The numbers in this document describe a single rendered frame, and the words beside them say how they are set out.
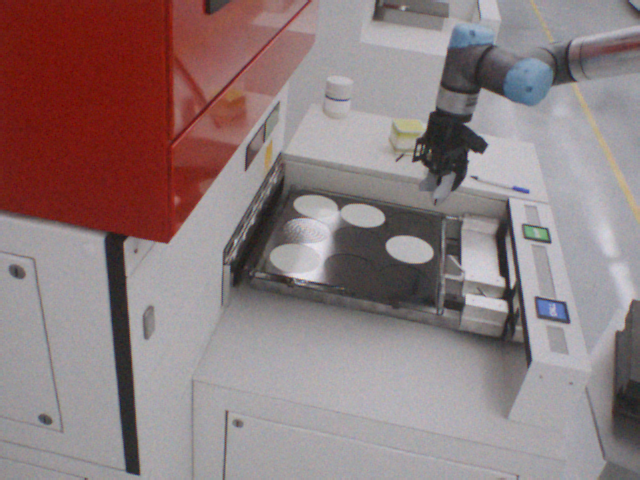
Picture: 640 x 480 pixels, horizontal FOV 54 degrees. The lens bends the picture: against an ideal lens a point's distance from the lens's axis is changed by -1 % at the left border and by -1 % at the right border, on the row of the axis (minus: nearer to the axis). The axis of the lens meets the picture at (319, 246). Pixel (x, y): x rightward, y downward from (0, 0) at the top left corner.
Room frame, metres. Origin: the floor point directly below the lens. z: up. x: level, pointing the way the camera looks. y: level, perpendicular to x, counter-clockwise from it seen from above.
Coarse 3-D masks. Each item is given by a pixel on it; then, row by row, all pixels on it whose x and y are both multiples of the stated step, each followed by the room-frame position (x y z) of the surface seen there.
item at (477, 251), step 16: (464, 240) 1.21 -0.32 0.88; (480, 240) 1.22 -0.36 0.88; (496, 240) 1.23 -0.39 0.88; (464, 256) 1.14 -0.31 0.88; (480, 256) 1.15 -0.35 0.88; (496, 256) 1.16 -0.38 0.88; (480, 272) 1.09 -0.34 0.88; (496, 272) 1.10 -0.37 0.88; (464, 320) 0.93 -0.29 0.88; (480, 320) 0.93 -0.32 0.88; (496, 336) 0.92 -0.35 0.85
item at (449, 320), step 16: (256, 288) 1.01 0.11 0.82; (272, 288) 1.01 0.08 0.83; (288, 288) 1.00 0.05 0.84; (304, 288) 1.00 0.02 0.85; (336, 304) 0.99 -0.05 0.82; (352, 304) 0.99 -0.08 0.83; (368, 304) 0.99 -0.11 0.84; (384, 304) 0.98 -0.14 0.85; (416, 320) 0.97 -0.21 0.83; (432, 320) 0.97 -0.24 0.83; (448, 320) 0.97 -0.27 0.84
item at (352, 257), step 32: (320, 192) 1.30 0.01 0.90; (288, 224) 1.15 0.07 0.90; (320, 224) 1.16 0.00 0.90; (384, 224) 1.20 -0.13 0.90; (416, 224) 1.22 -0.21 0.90; (320, 256) 1.04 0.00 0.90; (352, 256) 1.06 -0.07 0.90; (384, 256) 1.07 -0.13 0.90; (352, 288) 0.95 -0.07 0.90; (384, 288) 0.96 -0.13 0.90; (416, 288) 0.98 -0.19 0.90
